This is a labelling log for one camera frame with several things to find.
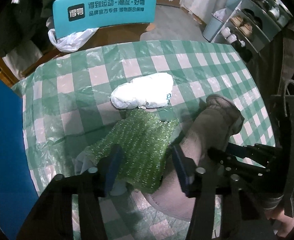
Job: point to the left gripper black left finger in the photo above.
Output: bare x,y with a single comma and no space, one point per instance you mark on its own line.
108,168

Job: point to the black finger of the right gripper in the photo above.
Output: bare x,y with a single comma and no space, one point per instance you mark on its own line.
226,154

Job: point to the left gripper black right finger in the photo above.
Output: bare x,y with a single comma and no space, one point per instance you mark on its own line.
186,171

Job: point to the green glitter knitted sock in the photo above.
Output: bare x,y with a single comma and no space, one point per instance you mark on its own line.
144,138

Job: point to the taupe grey sock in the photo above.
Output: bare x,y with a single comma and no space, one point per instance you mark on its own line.
214,126

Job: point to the white crumpled soft bundle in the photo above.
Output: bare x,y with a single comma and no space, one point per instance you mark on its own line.
151,91

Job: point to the person's right hand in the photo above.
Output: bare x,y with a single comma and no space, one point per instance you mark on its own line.
287,223

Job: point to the green white checkered tablecloth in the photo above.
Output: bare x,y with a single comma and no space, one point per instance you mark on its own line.
73,101

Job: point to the blue-edged cardboard box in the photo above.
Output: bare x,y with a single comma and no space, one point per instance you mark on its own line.
17,191

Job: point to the grey shoe rack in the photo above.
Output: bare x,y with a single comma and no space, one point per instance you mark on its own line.
252,25

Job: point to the white plastic bag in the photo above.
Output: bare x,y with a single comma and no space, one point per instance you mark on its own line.
72,42

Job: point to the light blue trash bin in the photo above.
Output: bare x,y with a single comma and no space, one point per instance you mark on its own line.
212,28

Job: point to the teal shoe box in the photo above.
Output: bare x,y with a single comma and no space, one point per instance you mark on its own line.
72,16

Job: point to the dark hanging jacket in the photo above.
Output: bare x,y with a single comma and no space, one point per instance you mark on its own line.
19,15

